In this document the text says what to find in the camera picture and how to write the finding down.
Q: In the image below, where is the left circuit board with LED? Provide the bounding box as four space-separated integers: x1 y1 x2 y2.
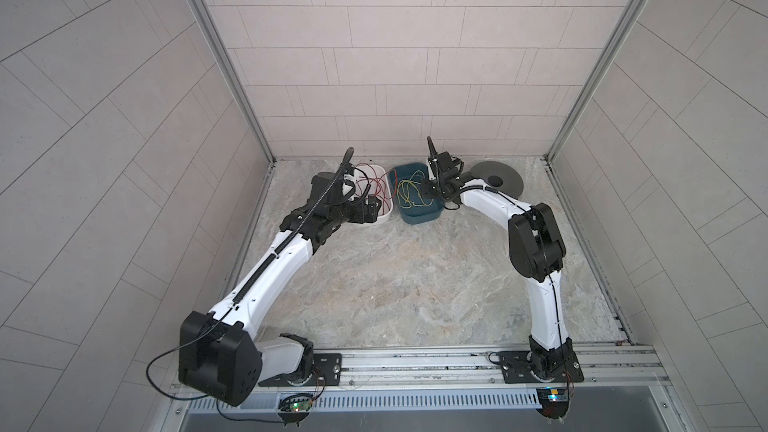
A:
277 393 315 418

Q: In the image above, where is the circuit board with led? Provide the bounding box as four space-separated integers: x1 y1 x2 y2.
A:
536 388 570 420
277 393 315 418

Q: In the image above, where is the perforated cable duct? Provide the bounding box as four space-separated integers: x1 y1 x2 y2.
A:
188 389 542 415

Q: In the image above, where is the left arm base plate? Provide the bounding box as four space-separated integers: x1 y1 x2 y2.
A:
258 353 342 387

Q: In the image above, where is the yellow cable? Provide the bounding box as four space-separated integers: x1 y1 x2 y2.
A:
397 178 430 211

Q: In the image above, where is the aluminium mounting rail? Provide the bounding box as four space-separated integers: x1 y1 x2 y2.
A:
314 343 671 390

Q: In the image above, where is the dark grey cable spool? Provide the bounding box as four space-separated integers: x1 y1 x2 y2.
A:
470 160 524 199

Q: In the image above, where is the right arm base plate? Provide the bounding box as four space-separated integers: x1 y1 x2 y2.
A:
495 350 585 387

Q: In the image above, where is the red cable bundle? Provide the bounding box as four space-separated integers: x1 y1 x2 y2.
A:
355 163 394 214

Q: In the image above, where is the teal oval tray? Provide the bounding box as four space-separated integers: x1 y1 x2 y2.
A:
388 162 444 225

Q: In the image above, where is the white oval tray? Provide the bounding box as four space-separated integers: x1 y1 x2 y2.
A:
353 162 394 227

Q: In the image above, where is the right circuit board with LED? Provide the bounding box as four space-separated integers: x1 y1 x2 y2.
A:
536 388 570 420

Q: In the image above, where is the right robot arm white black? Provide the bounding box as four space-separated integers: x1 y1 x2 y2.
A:
421 146 576 382

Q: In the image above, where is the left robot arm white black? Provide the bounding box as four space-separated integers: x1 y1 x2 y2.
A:
178 165 382 406

